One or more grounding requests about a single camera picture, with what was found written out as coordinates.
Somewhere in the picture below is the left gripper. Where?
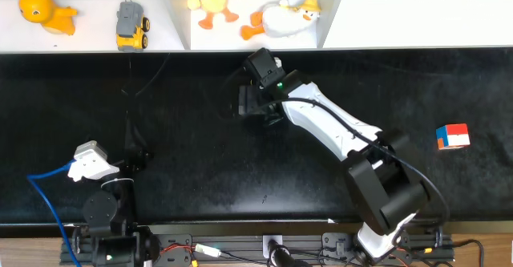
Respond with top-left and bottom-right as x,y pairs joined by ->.
114,116 -> 151,176

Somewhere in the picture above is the grey and yellow toy truck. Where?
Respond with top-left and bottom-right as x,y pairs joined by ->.
115,0 -> 151,53

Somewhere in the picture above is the yellow rubber duck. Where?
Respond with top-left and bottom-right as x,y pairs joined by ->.
18,0 -> 79,36

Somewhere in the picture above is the many-coloured puzzle cube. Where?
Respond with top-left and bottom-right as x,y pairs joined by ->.
435,123 -> 471,151

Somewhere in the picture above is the yellow plush duck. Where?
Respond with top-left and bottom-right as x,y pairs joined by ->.
187,0 -> 240,30

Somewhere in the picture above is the white plush duck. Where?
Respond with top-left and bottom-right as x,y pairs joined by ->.
240,0 -> 322,41

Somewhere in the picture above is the white shelf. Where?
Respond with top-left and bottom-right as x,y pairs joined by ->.
0,0 -> 513,55

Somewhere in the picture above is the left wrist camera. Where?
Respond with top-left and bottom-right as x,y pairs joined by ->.
66,140 -> 120,183

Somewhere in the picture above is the blue cable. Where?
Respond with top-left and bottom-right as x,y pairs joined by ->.
26,160 -> 83,267

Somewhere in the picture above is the mounting rail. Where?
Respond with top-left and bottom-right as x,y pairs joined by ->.
59,233 -> 485,267

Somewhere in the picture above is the black cable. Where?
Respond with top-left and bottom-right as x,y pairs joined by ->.
256,96 -> 450,236

